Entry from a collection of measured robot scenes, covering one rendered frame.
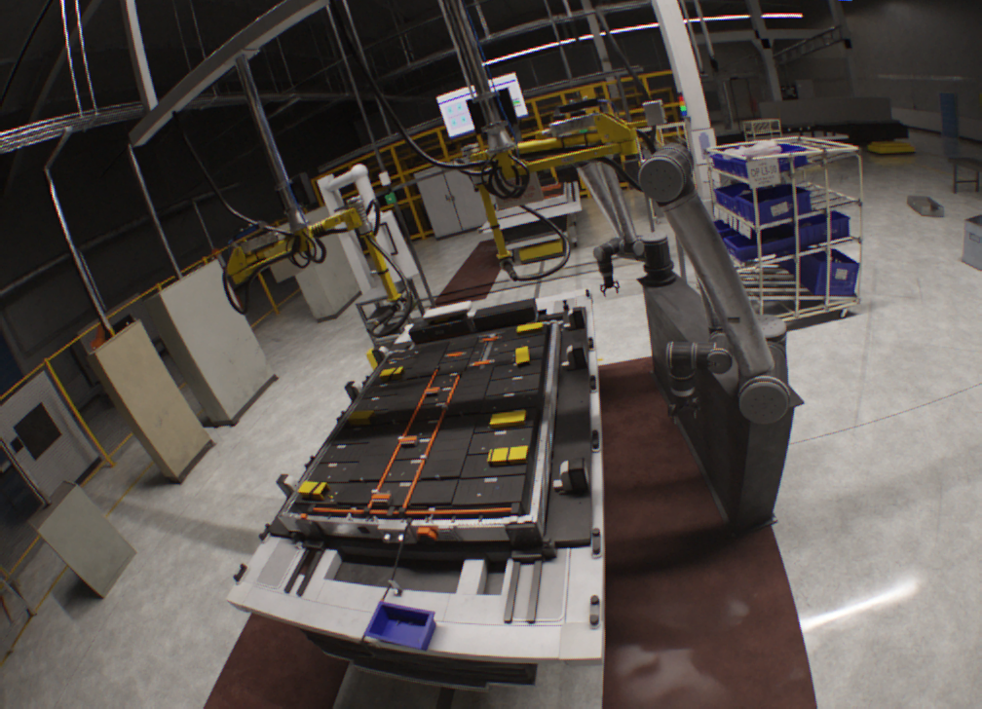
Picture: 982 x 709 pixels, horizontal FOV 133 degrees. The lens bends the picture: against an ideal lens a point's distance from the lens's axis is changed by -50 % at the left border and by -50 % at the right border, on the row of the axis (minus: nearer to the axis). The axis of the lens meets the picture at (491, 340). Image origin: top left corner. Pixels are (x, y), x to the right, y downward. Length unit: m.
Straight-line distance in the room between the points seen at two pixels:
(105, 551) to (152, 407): 1.87
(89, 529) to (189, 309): 3.12
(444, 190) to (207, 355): 7.74
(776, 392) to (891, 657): 1.58
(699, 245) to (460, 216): 10.47
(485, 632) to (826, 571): 1.81
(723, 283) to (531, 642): 1.31
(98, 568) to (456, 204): 10.78
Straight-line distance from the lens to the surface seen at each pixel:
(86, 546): 5.21
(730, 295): 1.45
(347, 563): 2.07
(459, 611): 1.60
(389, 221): 5.11
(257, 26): 2.76
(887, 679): 2.48
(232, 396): 6.37
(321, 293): 8.42
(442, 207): 11.69
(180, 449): 5.91
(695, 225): 1.37
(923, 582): 2.77
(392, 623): 1.69
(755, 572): 2.50
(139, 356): 5.74
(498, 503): 1.62
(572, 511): 1.67
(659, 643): 2.30
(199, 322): 6.21
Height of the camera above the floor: 2.17
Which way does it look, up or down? 26 degrees down
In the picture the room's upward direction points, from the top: 19 degrees counter-clockwise
